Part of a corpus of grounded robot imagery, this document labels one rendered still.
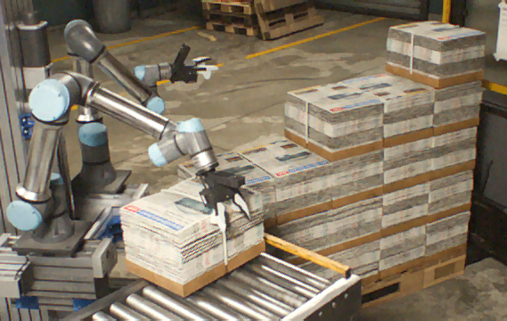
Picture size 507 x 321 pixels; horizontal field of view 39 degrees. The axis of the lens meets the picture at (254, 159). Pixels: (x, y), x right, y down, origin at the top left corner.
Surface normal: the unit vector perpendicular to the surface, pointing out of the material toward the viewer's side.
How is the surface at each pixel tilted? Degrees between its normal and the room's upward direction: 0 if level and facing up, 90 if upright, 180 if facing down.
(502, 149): 90
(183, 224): 4
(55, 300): 90
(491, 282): 0
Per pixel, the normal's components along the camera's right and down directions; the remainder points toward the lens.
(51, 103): -0.11, 0.25
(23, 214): -0.20, 0.48
